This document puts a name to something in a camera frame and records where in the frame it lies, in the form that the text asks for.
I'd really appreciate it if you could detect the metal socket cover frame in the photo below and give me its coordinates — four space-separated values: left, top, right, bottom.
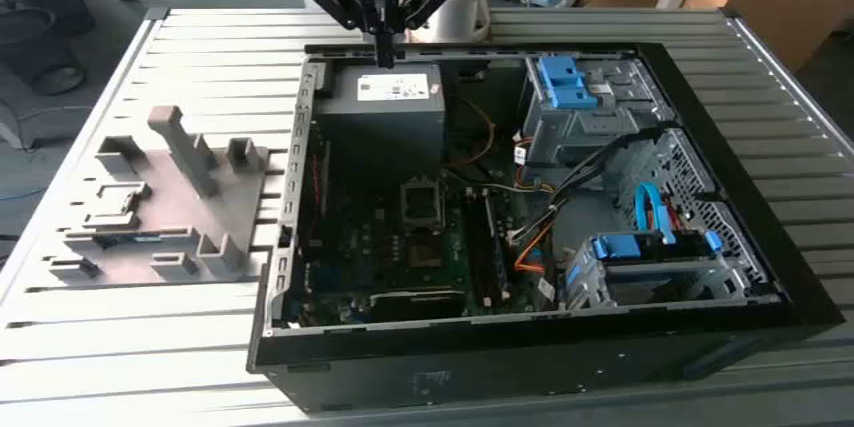
398 174 448 231

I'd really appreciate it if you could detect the black CPU socket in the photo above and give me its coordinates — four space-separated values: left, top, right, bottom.
400 230 448 271

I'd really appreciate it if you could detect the grey power supply unit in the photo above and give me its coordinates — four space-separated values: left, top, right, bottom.
312 62 448 168

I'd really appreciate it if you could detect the blue plastic disk carrier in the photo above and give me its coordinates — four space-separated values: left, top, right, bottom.
537 55 600 111

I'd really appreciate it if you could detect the grey metal drive cage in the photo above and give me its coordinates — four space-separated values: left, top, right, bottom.
524 54 676 183
564 234 760 311

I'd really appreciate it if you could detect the grey plastic parts rack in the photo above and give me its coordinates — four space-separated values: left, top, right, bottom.
41 105 274 284

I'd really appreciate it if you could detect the dark green motherboard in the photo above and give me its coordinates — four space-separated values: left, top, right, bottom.
293 121 556 323

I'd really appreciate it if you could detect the blue carrier with black disk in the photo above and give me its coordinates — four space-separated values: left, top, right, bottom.
590 230 727 263

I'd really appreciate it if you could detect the RAM stick with blue label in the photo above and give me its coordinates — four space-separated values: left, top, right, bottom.
63 227 193 244

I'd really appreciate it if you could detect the black graphics card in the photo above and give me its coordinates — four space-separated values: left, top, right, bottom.
369 286 468 322

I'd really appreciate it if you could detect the black open PC case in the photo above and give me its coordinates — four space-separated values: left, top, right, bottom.
245 41 848 416

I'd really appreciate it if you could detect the thin orange wire loop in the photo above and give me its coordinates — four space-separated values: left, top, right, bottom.
445 94 497 168

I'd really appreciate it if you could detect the thin red wire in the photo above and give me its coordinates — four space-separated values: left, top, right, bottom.
308 139 333 248

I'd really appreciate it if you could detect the grey wire bundle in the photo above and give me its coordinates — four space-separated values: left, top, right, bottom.
444 169 556 196

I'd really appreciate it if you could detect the black cable bundle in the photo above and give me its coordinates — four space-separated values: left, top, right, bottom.
546 129 669 213

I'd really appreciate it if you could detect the light blue flat wire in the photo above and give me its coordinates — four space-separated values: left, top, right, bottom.
637 181 676 246

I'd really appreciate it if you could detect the orange flat wire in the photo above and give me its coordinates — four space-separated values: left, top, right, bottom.
513 221 560 276

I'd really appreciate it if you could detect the blue floor cable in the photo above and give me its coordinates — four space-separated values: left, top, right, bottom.
0 185 50 202

